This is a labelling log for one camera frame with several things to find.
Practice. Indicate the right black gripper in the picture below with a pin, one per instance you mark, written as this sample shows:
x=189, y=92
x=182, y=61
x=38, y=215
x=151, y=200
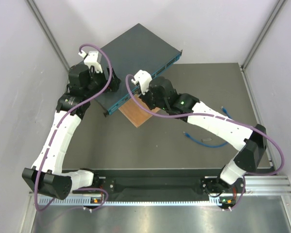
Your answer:
x=145, y=98

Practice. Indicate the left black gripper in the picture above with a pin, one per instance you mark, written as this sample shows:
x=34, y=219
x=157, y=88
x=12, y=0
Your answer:
x=115, y=82

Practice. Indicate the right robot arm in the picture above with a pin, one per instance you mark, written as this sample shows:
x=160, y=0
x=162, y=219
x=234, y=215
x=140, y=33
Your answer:
x=250, y=145

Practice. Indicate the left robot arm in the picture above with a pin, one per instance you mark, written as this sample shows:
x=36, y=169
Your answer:
x=46, y=175

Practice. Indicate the wooden board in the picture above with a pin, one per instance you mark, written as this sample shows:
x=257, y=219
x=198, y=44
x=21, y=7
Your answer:
x=134, y=113

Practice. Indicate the grey table mat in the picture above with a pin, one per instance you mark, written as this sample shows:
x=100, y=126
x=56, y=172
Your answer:
x=113, y=142

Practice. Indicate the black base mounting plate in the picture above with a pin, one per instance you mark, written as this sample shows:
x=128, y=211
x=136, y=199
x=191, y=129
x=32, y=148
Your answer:
x=152, y=185

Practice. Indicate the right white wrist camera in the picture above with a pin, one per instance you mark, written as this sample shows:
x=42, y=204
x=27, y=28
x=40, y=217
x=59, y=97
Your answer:
x=143, y=79

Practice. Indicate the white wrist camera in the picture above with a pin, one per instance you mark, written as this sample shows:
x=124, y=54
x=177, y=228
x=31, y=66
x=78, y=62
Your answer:
x=143, y=79
x=92, y=59

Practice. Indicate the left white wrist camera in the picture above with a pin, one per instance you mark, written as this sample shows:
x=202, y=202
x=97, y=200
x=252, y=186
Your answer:
x=92, y=59

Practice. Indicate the blue-grey network switch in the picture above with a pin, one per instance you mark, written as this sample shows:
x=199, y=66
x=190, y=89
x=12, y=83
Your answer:
x=136, y=49

